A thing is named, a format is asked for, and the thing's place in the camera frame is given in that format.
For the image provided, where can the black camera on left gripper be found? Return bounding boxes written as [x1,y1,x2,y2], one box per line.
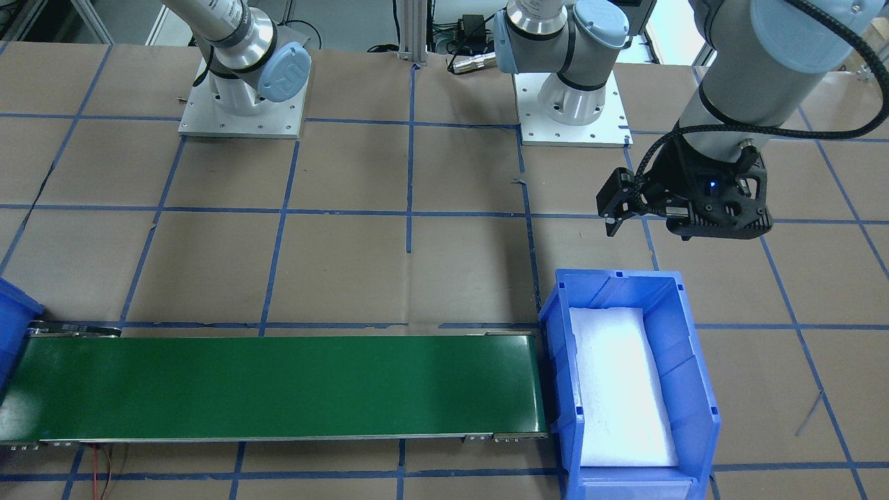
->
[596,167,645,221]

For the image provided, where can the blue bin beside right arm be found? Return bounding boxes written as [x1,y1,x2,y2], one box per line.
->
[1,278,44,399]

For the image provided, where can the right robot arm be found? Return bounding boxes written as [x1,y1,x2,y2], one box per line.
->
[163,1,312,116]

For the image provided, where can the braided black cable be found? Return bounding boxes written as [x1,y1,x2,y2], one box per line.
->
[632,0,889,202]

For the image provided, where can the silver metal connector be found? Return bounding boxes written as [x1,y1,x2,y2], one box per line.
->
[448,53,497,75]

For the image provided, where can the green conveyor belt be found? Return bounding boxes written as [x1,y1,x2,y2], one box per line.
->
[2,333,547,445]

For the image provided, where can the aluminium frame post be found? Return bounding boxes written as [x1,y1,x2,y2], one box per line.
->
[393,1,432,67]

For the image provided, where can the blue bin beside left arm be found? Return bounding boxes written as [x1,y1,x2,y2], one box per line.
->
[540,269,721,499]

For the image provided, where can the red wire under conveyor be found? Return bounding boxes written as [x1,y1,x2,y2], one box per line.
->
[90,444,113,500]

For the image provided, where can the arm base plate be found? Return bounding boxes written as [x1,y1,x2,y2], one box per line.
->
[178,71,307,139]
[514,73,633,148]

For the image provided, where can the cardboard box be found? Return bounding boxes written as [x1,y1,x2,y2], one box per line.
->
[835,16,888,72]

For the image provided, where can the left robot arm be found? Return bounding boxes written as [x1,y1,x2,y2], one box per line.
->
[493,1,887,240]

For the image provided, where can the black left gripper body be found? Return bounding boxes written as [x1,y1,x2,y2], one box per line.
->
[642,136,774,240]

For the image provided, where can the white foam pad bin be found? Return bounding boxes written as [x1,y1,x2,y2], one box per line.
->
[570,308,679,467]

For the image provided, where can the black power adapter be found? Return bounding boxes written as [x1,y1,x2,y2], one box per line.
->
[457,14,486,44]

